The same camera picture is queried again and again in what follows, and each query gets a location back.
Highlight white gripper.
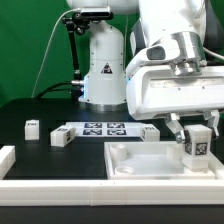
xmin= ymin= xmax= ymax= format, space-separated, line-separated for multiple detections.
xmin=126 ymin=49 xmax=224 ymax=144

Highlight white square tabletop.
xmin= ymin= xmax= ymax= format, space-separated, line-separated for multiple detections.
xmin=104 ymin=141 xmax=224 ymax=180

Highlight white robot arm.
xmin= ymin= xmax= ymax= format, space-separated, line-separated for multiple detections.
xmin=66 ymin=0 xmax=224 ymax=142

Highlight white U-shaped fence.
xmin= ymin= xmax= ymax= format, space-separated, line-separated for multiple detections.
xmin=0 ymin=146 xmax=224 ymax=206

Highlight white marker base plate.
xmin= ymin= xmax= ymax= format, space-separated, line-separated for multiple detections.
xmin=67 ymin=122 xmax=142 ymax=137

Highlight black base cables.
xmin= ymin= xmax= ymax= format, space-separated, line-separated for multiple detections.
xmin=35 ymin=79 xmax=86 ymax=100

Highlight grey camera on mount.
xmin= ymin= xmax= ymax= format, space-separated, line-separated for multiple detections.
xmin=75 ymin=6 xmax=113 ymax=20

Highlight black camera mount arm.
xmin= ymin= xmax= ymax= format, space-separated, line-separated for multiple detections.
xmin=62 ymin=16 xmax=82 ymax=80

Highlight white camera cable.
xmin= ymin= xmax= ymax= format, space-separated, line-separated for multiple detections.
xmin=31 ymin=7 xmax=82 ymax=99

